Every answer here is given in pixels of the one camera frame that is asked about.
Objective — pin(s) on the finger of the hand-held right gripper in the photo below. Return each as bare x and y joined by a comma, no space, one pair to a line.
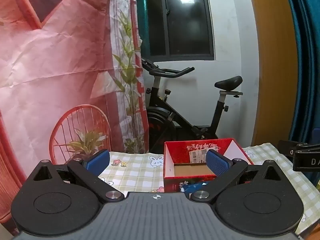
287,146

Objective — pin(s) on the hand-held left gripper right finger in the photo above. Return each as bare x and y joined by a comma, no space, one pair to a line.
217,163

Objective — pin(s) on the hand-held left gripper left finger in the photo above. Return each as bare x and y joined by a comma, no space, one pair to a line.
96,162

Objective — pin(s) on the red strawberry print cardboard box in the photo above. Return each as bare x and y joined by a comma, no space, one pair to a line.
175,155

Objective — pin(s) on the blue and white cloth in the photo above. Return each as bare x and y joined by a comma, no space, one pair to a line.
196,187

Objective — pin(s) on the green checked bunny tablecloth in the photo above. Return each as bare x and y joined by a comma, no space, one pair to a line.
130,172

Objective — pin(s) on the black exercise bike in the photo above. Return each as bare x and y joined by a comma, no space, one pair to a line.
160,120

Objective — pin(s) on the yellow wooden door panel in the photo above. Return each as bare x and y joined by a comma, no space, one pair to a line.
275,67

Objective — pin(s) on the blue curtain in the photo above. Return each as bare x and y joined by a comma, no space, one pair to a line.
310,55

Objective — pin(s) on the dark window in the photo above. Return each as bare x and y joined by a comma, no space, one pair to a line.
185,25

